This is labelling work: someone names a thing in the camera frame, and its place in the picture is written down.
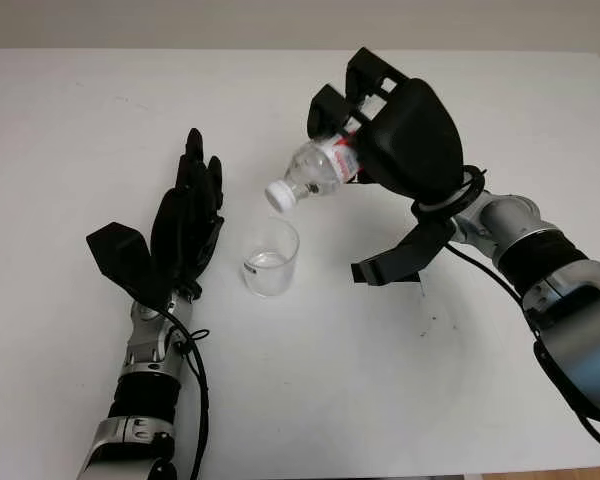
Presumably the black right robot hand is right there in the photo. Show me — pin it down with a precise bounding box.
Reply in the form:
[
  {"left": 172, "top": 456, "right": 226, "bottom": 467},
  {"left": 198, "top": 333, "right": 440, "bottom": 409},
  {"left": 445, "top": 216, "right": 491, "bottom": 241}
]
[{"left": 306, "top": 47, "right": 466, "bottom": 206}]

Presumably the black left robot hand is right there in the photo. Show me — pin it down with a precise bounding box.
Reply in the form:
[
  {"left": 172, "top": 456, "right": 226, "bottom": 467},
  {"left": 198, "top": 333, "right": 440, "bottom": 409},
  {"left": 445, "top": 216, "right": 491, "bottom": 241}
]
[{"left": 149, "top": 127, "right": 226, "bottom": 300}]

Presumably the clear plastic water bottle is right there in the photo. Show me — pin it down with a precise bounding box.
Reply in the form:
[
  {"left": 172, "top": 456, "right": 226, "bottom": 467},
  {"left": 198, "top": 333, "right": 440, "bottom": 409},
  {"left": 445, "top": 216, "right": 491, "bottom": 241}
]
[{"left": 264, "top": 133, "right": 362, "bottom": 216}]

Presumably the clear glass cup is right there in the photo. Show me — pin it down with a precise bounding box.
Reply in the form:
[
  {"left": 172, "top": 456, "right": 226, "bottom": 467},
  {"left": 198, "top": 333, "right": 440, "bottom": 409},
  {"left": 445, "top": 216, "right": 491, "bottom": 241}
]
[{"left": 240, "top": 217, "right": 301, "bottom": 298}]

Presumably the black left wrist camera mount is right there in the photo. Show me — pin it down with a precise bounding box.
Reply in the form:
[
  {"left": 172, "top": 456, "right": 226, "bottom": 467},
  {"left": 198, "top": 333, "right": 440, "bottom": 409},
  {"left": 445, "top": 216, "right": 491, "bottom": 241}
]
[{"left": 85, "top": 221, "right": 155, "bottom": 312}]

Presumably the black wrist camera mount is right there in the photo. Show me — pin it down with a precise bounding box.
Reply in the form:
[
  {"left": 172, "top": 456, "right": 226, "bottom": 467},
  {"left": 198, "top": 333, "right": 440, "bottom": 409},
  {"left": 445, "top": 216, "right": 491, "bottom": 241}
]
[
  {"left": 85, "top": 221, "right": 155, "bottom": 312},
  {"left": 350, "top": 213, "right": 452, "bottom": 288}
]

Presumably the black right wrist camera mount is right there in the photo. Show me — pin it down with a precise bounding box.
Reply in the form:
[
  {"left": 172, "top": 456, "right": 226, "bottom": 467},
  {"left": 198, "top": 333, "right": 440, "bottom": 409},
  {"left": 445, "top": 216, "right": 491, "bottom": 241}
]
[{"left": 350, "top": 213, "right": 452, "bottom": 288}]

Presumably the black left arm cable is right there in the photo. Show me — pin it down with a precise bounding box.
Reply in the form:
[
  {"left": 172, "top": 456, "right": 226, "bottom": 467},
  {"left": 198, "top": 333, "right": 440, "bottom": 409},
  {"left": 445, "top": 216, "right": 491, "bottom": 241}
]
[{"left": 162, "top": 308, "right": 212, "bottom": 480}]

